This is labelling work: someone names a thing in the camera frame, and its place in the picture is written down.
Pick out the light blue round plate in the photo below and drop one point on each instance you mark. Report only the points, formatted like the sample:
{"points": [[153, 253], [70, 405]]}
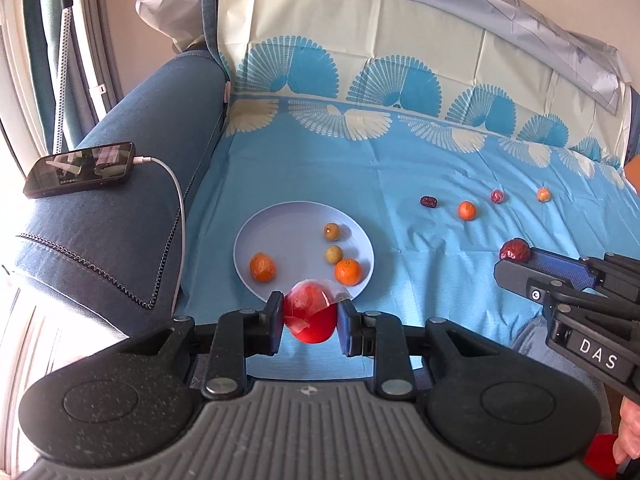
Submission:
{"points": [[295, 240]]}

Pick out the orange object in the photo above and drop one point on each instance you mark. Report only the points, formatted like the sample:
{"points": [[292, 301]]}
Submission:
{"points": [[634, 172]]}

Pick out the black smartphone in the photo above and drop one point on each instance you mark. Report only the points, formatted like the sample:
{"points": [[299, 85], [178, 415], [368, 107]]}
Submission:
{"points": [[80, 170]]}

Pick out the grey plastic cover sheet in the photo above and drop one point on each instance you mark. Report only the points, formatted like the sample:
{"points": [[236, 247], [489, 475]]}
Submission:
{"points": [[550, 25]]}

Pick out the white slatted panel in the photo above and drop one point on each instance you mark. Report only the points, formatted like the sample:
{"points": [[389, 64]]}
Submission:
{"points": [[30, 360]]}

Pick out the small wrapped orange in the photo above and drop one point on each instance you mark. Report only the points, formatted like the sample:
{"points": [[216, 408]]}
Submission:
{"points": [[543, 194]]}

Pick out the person's right hand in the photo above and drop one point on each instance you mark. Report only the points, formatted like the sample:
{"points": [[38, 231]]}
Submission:
{"points": [[631, 430]]}

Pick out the red object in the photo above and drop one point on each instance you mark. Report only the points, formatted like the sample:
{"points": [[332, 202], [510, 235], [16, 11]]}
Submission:
{"points": [[600, 457]]}

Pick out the bare orange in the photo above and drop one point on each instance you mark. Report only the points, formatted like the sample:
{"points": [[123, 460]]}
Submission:
{"points": [[467, 210], [348, 271]]}

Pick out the tan longan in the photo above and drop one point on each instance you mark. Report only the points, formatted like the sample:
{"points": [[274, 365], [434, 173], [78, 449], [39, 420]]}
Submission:
{"points": [[334, 254], [331, 231]]}

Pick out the white sofa tag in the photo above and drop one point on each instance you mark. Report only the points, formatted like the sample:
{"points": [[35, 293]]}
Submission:
{"points": [[227, 93]]}

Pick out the blue fan-print cloth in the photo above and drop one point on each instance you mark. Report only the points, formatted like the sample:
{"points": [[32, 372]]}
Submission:
{"points": [[400, 160]]}

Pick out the blue denim sofa armrest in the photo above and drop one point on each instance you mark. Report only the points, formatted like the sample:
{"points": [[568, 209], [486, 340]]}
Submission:
{"points": [[125, 200]]}

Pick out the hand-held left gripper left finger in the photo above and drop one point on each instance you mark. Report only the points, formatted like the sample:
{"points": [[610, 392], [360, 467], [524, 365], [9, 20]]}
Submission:
{"points": [[276, 330]]}

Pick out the white dotted pole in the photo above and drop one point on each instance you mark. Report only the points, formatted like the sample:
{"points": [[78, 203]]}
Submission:
{"points": [[64, 60]]}

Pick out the white window frame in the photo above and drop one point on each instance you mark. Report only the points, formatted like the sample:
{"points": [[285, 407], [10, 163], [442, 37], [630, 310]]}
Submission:
{"points": [[15, 60]]}

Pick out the small red wrapped fruit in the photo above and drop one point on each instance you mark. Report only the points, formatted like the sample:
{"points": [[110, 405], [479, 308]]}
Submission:
{"points": [[496, 196]]}

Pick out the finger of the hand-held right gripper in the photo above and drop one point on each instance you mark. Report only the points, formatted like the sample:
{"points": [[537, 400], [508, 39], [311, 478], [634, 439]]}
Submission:
{"points": [[560, 267], [520, 275]]}

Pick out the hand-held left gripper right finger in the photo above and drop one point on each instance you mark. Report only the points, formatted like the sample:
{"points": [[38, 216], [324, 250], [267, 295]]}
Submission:
{"points": [[343, 330]]}

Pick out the plastic-wrapped orange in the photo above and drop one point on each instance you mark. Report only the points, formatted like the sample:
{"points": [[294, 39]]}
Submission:
{"points": [[262, 267]]}

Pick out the dark red jujube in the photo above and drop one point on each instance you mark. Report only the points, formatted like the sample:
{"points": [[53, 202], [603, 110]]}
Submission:
{"points": [[515, 250]]}

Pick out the green curtain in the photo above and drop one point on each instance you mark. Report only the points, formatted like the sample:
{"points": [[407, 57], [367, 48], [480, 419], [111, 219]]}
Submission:
{"points": [[45, 35]]}

